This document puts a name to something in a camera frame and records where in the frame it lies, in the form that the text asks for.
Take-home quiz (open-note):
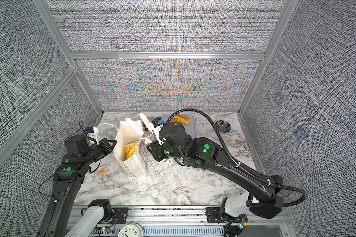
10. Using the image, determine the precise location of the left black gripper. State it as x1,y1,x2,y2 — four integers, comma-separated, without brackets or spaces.
84,138,118,166

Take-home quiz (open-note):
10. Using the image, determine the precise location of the white patterned paper bag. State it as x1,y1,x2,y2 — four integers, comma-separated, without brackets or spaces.
98,118,150,177

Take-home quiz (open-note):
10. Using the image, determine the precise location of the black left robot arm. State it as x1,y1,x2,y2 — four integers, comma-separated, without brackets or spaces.
36,135,117,237

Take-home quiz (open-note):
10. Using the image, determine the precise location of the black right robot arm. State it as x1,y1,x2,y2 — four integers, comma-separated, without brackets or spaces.
140,108,307,222

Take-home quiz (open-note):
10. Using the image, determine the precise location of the long glazed bread stick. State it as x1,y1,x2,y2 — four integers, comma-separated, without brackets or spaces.
170,114,191,124

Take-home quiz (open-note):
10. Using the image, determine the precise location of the lilac plastic tray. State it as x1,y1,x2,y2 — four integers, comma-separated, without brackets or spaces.
159,114,196,141

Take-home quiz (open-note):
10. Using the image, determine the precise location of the grey round dish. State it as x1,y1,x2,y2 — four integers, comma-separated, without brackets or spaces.
215,120,231,133

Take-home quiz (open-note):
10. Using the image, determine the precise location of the white analog clock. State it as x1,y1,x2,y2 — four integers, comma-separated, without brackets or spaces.
118,224,144,237

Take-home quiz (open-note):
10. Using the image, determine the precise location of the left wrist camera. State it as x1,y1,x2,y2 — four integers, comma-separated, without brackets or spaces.
64,127,99,156

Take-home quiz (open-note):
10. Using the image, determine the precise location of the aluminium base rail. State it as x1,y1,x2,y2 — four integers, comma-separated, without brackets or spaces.
38,205,294,237

